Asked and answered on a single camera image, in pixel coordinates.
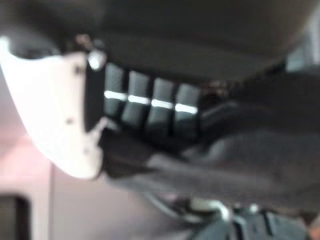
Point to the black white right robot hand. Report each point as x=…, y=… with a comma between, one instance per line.
x=50, y=100

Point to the black garment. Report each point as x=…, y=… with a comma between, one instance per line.
x=250, y=162

